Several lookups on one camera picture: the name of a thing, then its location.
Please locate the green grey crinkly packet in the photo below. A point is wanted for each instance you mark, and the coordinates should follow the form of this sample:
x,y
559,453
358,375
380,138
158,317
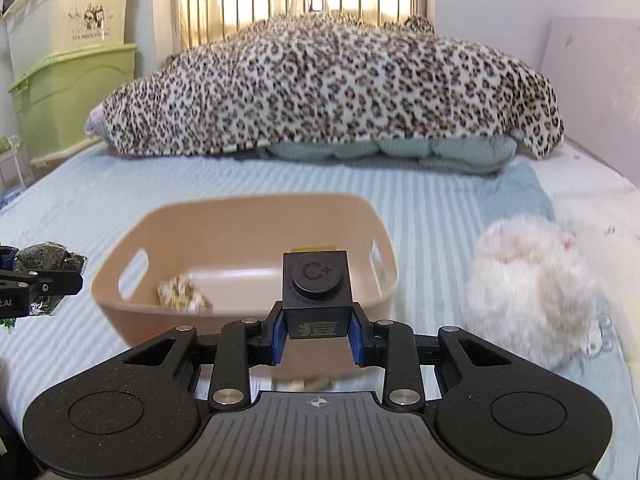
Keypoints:
x,y
45,256

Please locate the wooden clothespin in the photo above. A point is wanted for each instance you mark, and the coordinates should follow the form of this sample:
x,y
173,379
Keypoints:
x,y
305,384

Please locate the black cube box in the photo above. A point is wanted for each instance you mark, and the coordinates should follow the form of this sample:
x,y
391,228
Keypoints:
x,y
316,294

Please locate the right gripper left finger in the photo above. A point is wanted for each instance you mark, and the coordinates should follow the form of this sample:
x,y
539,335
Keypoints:
x,y
241,346

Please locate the floral fabric bundle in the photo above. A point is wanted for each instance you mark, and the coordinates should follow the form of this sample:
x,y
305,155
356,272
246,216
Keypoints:
x,y
179,293

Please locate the leopard print blanket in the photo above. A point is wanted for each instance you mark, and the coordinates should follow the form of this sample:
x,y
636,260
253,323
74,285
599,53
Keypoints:
x,y
323,78

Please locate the cream plastic storage box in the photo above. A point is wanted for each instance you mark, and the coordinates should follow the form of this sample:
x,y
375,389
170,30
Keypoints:
x,y
39,29

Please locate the white fluffy plush toy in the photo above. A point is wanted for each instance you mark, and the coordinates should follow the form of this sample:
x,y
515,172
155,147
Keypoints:
x,y
551,291

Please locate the striped light blue bedsheet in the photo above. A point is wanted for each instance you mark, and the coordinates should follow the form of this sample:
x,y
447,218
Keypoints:
x,y
93,199

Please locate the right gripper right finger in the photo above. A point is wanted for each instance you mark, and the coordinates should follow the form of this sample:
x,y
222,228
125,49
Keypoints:
x,y
391,346

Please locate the teal quilted pillow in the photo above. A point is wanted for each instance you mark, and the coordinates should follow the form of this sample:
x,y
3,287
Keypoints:
x,y
476,155

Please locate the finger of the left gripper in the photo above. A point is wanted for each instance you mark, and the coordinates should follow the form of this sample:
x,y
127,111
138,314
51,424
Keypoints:
x,y
7,255
47,282

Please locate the white wire rack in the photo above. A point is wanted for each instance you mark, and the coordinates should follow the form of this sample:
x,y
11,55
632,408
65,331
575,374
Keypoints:
x,y
16,173

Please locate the beige plastic storage bin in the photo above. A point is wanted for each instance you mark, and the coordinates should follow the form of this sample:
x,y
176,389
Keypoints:
x,y
231,249

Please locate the green plastic storage box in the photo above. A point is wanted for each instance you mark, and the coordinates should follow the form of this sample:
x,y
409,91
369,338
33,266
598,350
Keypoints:
x,y
54,98

